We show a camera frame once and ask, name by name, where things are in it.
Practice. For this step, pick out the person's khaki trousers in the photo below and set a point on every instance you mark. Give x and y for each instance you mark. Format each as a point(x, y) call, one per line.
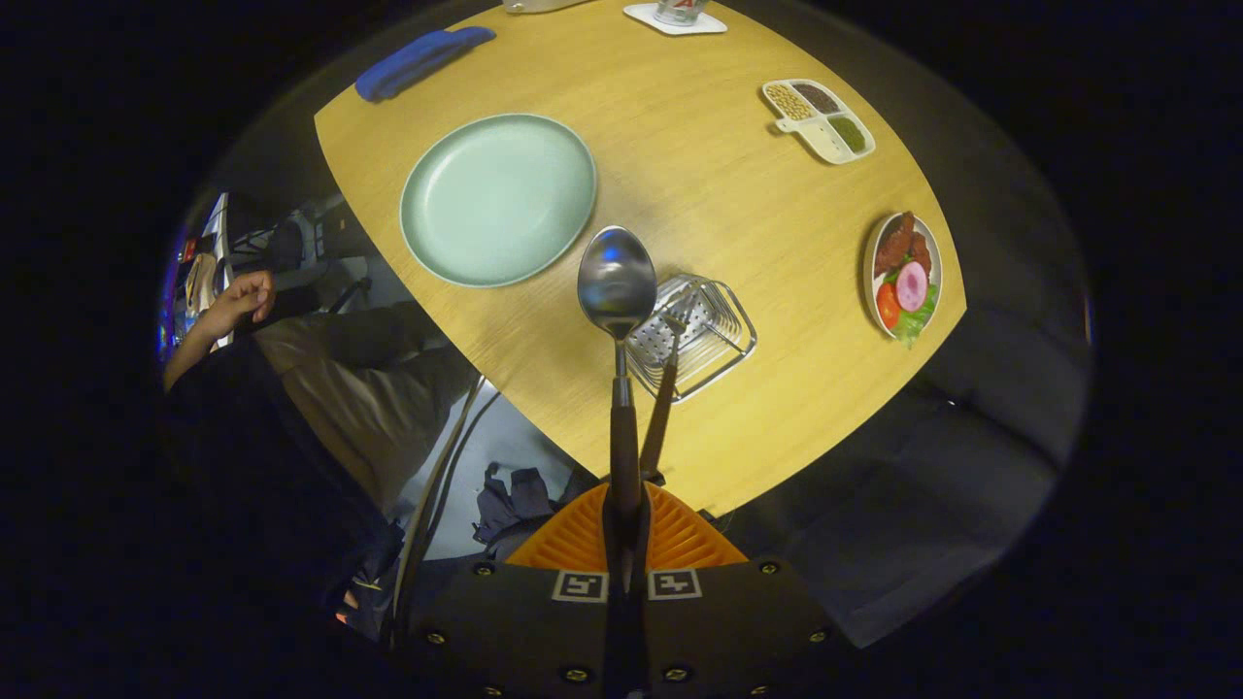
point(369, 398)

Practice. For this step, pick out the small glass jar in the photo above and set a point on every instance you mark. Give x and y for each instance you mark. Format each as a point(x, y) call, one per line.
point(680, 10)

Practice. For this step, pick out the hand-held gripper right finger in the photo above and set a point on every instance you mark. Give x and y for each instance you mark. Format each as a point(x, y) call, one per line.
point(738, 621)

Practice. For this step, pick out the black backdrop cloth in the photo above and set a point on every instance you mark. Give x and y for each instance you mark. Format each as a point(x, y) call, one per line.
point(923, 505)

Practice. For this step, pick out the person's black top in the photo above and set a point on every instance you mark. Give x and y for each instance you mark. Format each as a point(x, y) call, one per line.
point(262, 485)

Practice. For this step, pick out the blue folded cloth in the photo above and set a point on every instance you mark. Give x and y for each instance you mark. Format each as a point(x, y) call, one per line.
point(418, 60)

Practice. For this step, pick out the pale green plate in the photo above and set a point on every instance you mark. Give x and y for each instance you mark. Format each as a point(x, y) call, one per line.
point(495, 199)

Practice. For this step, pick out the grey table leg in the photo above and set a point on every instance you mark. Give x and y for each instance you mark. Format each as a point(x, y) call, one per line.
point(432, 515)

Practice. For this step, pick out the white square coaster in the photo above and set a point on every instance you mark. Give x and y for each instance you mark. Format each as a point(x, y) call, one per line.
point(641, 16)

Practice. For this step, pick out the white plate with food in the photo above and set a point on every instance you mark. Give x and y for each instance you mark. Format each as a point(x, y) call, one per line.
point(913, 286)

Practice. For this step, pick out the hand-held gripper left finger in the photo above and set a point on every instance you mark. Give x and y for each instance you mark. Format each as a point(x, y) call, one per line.
point(515, 621)

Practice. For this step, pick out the white divided dish with beans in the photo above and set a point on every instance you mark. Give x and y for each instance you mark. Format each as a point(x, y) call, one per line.
point(825, 141)

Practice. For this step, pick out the dark cloth on floor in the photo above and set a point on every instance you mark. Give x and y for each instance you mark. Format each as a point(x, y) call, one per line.
point(520, 500)

